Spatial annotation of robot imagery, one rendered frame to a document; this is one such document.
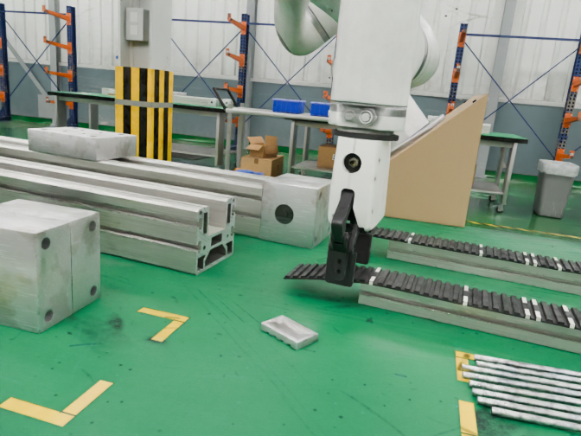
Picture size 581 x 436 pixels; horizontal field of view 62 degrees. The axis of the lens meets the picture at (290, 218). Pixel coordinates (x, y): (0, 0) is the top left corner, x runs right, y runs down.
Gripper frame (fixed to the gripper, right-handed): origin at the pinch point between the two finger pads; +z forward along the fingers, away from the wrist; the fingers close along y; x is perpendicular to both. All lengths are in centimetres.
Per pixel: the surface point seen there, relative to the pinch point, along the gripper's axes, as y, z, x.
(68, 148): 14, -6, 56
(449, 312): -1.3, 2.9, -12.0
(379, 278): -1.4, 0.7, -4.0
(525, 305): -0.8, 0.5, -19.3
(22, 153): 14, -4, 68
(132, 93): 254, -9, 233
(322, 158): 477, 49, 146
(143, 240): -4.9, 0.8, 25.7
